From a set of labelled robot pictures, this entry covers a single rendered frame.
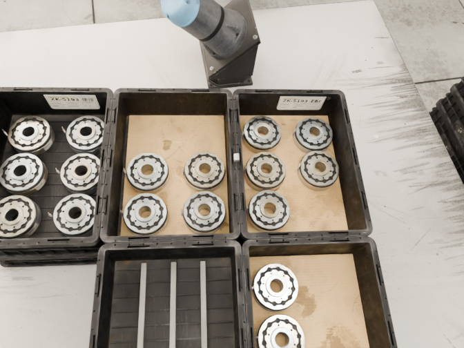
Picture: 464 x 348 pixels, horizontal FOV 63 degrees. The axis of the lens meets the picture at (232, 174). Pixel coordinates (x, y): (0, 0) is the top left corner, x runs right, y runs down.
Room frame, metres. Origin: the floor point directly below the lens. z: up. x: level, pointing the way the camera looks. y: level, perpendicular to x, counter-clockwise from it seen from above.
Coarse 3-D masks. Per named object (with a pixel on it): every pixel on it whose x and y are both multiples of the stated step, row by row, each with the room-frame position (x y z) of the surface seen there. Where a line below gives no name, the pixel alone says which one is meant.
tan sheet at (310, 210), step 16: (288, 128) 0.59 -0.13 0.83; (288, 144) 0.54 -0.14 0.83; (288, 160) 0.49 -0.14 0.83; (288, 176) 0.45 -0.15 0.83; (256, 192) 0.39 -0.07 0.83; (288, 192) 0.40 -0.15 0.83; (304, 192) 0.41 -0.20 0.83; (320, 192) 0.42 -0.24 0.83; (336, 192) 0.43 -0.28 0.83; (304, 208) 0.37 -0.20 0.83; (320, 208) 0.37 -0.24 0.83; (336, 208) 0.38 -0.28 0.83; (288, 224) 0.31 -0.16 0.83; (304, 224) 0.32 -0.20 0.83; (320, 224) 0.33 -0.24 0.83; (336, 224) 0.34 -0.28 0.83
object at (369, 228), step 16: (240, 128) 0.50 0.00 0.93; (240, 144) 0.46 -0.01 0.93; (352, 144) 0.52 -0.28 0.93; (240, 160) 0.42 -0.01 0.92; (352, 160) 0.47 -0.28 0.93; (240, 176) 0.37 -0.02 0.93; (240, 192) 0.34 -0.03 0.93; (240, 208) 0.30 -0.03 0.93; (368, 208) 0.35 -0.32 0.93; (240, 224) 0.26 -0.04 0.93; (368, 224) 0.31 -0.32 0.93
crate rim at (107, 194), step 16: (112, 112) 0.48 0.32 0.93; (112, 128) 0.44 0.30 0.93; (112, 144) 0.40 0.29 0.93; (112, 160) 0.35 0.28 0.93; (112, 176) 0.32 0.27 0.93; (112, 240) 0.17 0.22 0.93; (128, 240) 0.18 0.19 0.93; (144, 240) 0.19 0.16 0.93; (160, 240) 0.19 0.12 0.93; (176, 240) 0.20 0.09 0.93; (192, 240) 0.21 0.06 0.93
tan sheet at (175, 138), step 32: (128, 128) 0.50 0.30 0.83; (160, 128) 0.52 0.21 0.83; (192, 128) 0.54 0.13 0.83; (128, 160) 0.41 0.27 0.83; (224, 160) 0.46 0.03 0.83; (128, 192) 0.32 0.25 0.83; (160, 192) 0.34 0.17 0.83; (192, 192) 0.35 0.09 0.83; (224, 192) 0.37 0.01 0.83; (224, 224) 0.28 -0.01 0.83
